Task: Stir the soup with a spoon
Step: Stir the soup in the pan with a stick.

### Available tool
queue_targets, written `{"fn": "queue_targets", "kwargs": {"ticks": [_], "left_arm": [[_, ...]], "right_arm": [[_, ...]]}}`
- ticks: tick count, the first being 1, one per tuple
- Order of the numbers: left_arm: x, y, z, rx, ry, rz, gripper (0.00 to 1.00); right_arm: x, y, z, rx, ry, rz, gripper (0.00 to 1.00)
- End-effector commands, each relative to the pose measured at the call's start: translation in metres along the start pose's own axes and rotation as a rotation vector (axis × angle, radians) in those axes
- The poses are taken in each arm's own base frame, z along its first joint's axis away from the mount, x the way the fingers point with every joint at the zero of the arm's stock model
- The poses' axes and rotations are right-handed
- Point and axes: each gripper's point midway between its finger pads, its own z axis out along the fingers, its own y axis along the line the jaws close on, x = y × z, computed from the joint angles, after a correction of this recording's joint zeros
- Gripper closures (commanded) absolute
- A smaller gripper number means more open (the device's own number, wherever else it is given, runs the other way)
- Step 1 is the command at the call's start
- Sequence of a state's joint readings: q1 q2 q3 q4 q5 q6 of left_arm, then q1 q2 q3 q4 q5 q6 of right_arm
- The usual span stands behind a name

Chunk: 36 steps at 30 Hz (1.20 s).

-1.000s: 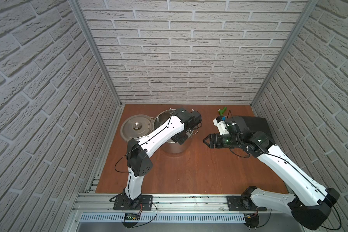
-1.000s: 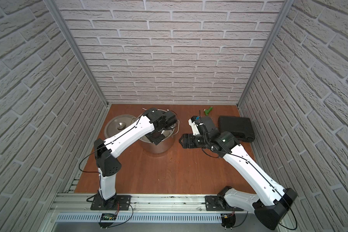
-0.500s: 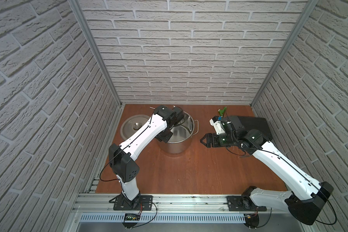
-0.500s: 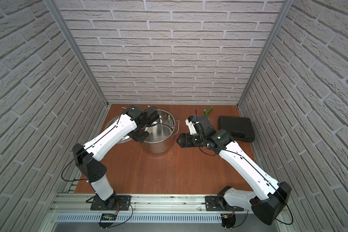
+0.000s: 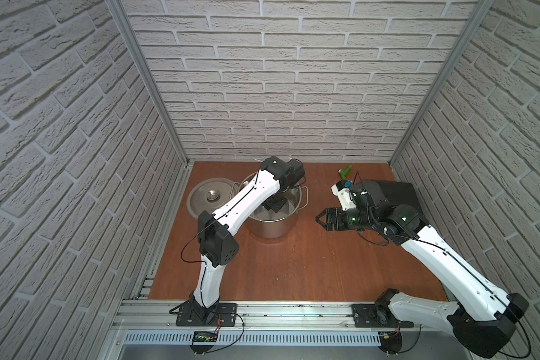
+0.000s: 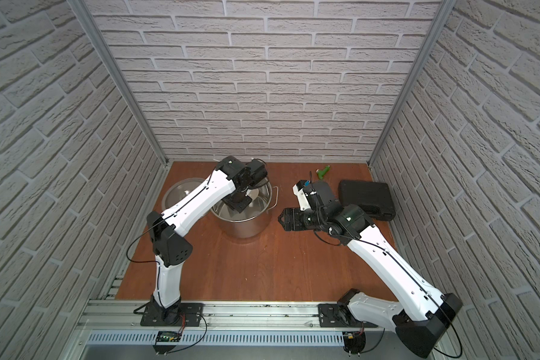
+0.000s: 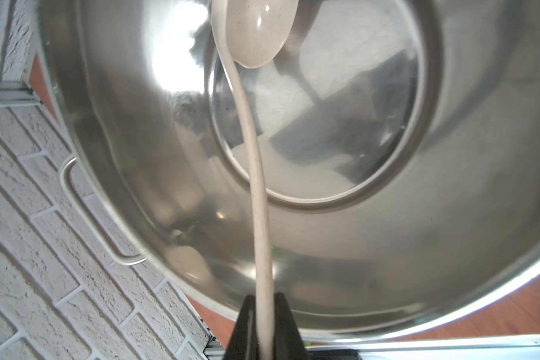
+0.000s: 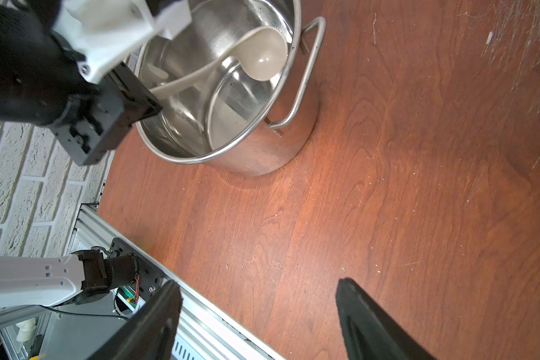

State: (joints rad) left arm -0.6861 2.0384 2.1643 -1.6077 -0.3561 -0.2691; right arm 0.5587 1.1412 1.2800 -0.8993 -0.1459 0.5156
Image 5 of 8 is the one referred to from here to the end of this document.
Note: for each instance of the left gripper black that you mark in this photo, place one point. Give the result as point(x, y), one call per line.
point(274, 203)

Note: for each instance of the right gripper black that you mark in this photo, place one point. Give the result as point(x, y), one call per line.
point(329, 214)

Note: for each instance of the stainless steel pot lid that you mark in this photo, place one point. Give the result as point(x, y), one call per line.
point(209, 195)

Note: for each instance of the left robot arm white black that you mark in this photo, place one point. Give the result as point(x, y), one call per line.
point(265, 193)

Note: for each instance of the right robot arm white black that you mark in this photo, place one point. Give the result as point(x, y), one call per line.
point(483, 317)

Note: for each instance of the green plastic fitting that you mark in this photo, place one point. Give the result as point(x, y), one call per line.
point(343, 173)

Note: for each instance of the black plastic tool case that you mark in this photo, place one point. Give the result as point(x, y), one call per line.
point(400, 193)

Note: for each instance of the right controller board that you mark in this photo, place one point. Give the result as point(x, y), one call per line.
point(390, 342)

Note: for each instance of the controller board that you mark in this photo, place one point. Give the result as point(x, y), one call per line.
point(203, 341)
point(390, 342)

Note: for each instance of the left controller board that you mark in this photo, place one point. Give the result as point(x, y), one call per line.
point(203, 341)

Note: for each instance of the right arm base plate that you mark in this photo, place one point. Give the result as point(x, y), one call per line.
point(370, 315)

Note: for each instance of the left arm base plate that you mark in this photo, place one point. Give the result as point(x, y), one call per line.
point(220, 314)

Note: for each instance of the aluminium rail frame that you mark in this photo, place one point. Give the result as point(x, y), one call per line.
point(260, 323)

